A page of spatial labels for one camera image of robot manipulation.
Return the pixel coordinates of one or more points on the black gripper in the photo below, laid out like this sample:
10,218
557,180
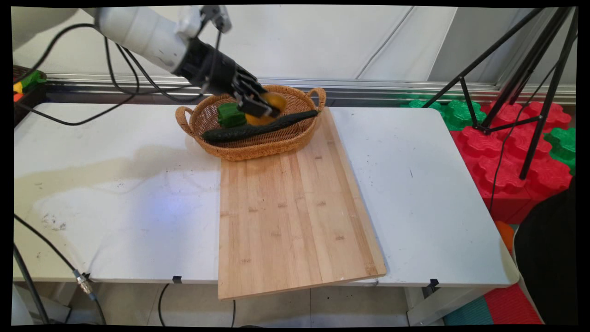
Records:
209,67

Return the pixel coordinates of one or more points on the orange fruit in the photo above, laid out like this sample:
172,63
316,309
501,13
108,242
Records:
277,102

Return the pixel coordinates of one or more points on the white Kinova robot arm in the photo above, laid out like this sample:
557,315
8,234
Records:
133,32

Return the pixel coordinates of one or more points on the green bell pepper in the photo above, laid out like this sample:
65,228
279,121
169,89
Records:
229,115

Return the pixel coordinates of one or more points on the long dark green cucumber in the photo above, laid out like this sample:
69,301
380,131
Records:
244,132

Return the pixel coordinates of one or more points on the bamboo wooden cutting board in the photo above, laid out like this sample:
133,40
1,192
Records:
295,221

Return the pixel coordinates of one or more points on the green foam block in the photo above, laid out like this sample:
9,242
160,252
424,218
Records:
563,145
456,113

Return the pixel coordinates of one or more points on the black crate with toys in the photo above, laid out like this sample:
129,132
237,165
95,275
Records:
27,99

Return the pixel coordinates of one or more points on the large red foam block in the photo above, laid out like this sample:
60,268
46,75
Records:
507,170

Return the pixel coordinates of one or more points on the black tripod stand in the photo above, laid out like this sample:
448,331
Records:
537,60

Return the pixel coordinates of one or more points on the teal floor mat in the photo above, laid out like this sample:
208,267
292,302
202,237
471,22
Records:
468,313

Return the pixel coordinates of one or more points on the red floor mat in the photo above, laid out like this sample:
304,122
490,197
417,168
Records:
514,306

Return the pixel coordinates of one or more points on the black rounded chair back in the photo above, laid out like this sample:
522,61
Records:
548,258

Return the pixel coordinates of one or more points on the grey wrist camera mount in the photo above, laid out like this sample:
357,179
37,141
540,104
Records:
191,20

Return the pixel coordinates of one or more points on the aluminium rail behind table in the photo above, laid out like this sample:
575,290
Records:
392,90

